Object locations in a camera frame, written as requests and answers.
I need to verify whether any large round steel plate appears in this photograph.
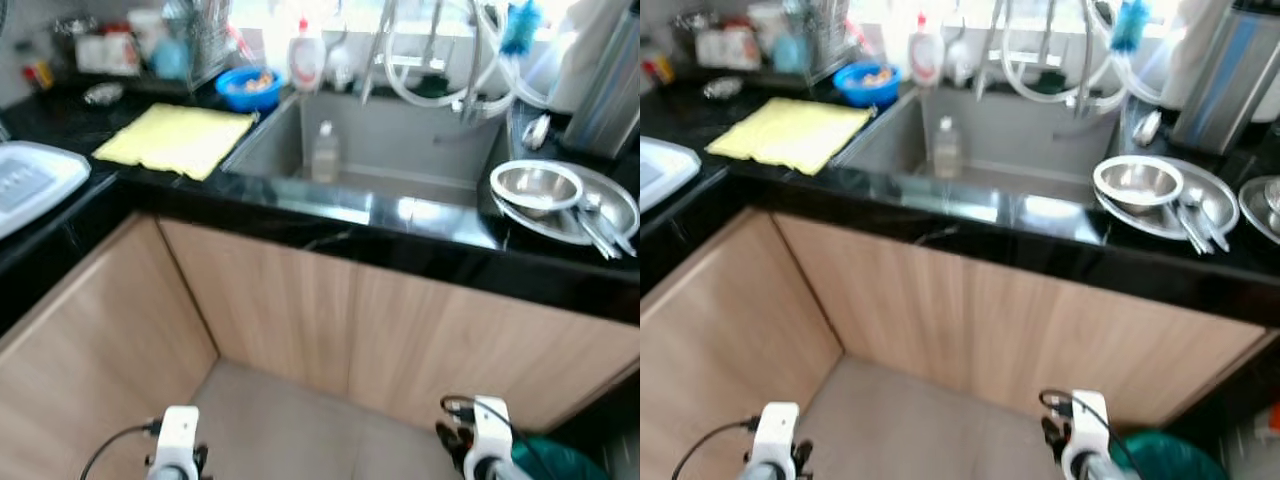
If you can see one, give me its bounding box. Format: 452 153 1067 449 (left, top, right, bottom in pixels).
1095 156 1242 242
1238 175 1280 247
490 160 640 247

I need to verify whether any green waste bin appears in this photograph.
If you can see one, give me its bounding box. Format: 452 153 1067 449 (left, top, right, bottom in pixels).
1110 430 1231 480
510 436 613 480

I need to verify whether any wooden cabinet door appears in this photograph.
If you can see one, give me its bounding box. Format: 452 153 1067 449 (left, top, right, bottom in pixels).
960 255 1271 429
640 208 846 480
772 212 966 391
347 262 640 433
0 213 219 480
158 218 353 397

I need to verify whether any stainless steel sink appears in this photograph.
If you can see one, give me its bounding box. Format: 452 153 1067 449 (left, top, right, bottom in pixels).
220 88 518 213
833 84 1128 206

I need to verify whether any clear plastic bottle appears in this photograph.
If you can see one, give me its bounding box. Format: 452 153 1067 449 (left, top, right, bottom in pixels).
310 120 342 185
931 115 964 182

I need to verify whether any yellow cleaning cloth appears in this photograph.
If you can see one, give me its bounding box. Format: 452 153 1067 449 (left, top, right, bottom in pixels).
705 97 875 178
92 103 259 182

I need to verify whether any small white plastic holder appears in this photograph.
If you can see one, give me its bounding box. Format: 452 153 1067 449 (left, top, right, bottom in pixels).
1132 108 1163 148
521 113 553 152

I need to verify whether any blue plastic bowl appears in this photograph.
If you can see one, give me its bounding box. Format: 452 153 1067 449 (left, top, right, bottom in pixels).
833 61 903 109
215 66 287 113

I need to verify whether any tall steel canister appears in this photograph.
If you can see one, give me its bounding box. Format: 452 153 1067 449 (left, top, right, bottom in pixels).
560 8 640 161
1170 3 1280 157

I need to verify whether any steel gooseneck faucet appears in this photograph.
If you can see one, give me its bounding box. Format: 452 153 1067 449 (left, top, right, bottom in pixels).
420 0 501 123
1040 0 1116 116

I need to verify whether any round steel strainer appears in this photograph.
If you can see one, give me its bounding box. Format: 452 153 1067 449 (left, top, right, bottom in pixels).
328 20 358 91
948 20 976 86

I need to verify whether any steel spring faucet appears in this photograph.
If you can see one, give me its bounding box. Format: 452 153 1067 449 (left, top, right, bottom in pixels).
360 0 399 106
975 0 1016 101

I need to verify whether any teal plastic cup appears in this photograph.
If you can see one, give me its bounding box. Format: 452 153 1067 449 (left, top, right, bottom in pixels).
770 33 809 76
152 37 191 81

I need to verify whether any white red-capped soap bottle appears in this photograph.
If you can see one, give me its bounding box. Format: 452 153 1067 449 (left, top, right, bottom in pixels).
287 17 328 94
907 13 947 89

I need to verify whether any white printed mug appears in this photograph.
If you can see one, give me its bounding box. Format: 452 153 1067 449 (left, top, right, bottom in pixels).
76 28 142 77
695 24 761 71

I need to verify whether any blue bottle brush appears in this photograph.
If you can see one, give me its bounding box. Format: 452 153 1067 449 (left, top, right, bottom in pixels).
499 0 544 58
1111 0 1154 54

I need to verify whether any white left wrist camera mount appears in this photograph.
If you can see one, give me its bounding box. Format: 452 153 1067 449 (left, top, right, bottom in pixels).
148 405 202 479
747 402 801 479

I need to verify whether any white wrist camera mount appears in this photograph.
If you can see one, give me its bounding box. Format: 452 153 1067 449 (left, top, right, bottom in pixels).
148 405 202 479
747 402 801 479
1062 390 1113 473
466 396 516 476

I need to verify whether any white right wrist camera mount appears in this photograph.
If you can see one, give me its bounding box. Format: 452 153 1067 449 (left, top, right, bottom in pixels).
1062 390 1113 473
466 396 516 476

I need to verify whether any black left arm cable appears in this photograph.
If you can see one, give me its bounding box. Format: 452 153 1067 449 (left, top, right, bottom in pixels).
671 418 761 480
79 421 163 480

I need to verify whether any white water hose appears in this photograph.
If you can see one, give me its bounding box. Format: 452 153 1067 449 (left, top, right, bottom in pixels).
1000 0 1166 106
385 0 551 111

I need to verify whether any steel wire dish rack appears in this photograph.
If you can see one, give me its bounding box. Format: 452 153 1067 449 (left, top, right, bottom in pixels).
775 0 851 83
158 0 237 89

